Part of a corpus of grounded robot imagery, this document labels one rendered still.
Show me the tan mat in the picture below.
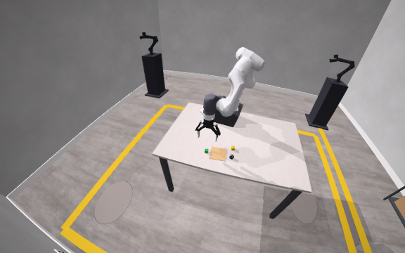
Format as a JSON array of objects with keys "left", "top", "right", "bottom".
[{"left": 209, "top": 147, "right": 227, "bottom": 161}]

